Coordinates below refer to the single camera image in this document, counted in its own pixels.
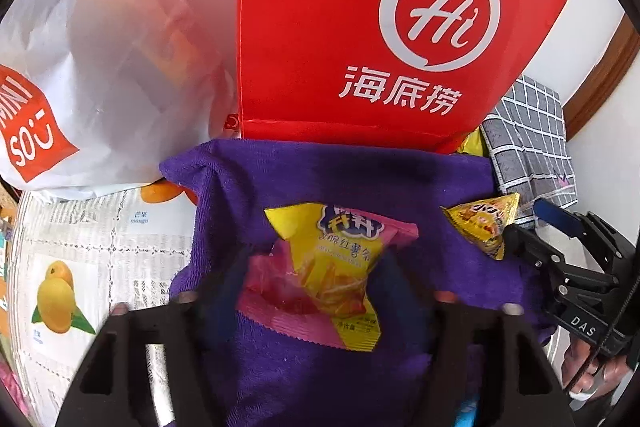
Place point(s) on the fruit print tablecloth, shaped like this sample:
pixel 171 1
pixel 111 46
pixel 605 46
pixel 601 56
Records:
pixel 100 232

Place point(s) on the small yellow triangular snack packet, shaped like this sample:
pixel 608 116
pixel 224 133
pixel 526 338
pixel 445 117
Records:
pixel 480 222

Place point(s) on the grey checked cloth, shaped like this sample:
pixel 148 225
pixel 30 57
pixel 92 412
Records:
pixel 530 142

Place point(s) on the purple towel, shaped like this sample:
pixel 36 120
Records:
pixel 325 177

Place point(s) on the red paper bag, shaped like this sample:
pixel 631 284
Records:
pixel 325 32

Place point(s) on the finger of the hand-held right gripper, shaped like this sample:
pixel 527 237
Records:
pixel 527 244
pixel 552 214

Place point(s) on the pink and yellow snack packet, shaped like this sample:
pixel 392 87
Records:
pixel 330 267

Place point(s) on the white plastic bag red logo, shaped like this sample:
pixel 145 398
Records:
pixel 100 82

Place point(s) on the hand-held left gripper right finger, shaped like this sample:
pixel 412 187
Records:
pixel 396 289

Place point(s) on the person's right hand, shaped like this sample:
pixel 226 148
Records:
pixel 582 364

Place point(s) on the brown wooden frame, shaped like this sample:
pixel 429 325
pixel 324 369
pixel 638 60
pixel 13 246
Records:
pixel 607 77

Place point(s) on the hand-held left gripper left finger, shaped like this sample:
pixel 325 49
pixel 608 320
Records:
pixel 234 289

